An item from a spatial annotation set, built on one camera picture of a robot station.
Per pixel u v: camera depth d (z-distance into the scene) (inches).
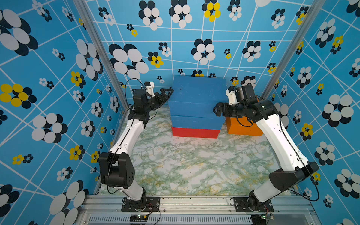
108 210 29.5
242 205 28.5
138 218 28.4
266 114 18.2
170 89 28.6
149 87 28.2
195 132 37.6
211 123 32.4
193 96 30.3
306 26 29.1
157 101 27.4
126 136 20.0
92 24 29.6
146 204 28.5
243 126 23.5
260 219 27.1
